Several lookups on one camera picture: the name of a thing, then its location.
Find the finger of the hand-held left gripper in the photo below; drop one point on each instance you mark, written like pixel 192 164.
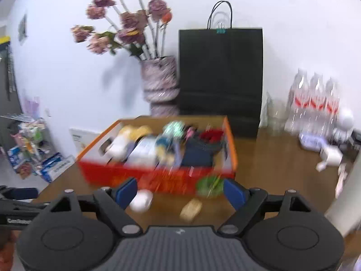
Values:
pixel 21 193

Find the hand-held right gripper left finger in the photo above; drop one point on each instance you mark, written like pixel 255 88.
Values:
pixel 127 193

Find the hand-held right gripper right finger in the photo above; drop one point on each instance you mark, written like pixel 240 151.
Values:
pixel 234 193

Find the red cardboard box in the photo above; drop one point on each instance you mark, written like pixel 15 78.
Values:
pixel 112 175

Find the white and gold cube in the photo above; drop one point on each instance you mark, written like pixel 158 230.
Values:
pixel 191 209

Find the translucent cotton swab box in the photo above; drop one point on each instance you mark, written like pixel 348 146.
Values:
pixel 143 151

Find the dark blue zip pouch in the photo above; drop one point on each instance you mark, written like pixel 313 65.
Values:
pixel 200 152

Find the white and yellow plush hamster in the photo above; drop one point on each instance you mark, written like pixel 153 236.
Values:
pixel 127 138

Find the red artificial flower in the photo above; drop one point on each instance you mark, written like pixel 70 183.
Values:
pixel 211 135

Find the iridescent ball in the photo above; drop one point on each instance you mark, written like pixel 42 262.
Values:
pixel 173 129

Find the blue carton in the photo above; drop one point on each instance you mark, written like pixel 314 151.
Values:
pixel 50 166

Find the wooden desk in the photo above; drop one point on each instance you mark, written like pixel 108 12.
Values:
pixel 282 169

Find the clear glass container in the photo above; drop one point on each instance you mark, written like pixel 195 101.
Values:
pixel 273 113

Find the purple tray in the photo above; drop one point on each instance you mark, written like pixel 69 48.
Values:
pixel 310 141

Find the white charger block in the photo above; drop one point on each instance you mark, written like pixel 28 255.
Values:
pixel 332 155

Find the clear water bottle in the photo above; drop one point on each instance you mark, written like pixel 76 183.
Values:
pixel 315 107
pixel 297 104
pixel 331 107

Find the white cylindrical cup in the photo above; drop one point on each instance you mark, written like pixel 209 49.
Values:
pixel 347 200

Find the black paper bag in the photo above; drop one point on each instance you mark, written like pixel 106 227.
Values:
pixel 220 76

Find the purple ceramic vase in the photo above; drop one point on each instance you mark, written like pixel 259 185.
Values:
pixel 159 79

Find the black power adapter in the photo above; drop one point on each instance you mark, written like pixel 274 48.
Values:
pixel 355 142

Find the white round robot toy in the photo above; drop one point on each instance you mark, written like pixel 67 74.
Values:
pixel 344 121

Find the teal binder clip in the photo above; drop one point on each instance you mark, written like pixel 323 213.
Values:
pixel 221 30

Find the dried flower bouquet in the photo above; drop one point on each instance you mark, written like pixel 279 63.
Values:
pixel 129 22

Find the white wall socket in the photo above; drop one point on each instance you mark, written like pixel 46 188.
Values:
pixel 48 112

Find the small wall picture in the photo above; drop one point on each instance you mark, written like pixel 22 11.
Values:
pixel 23 29

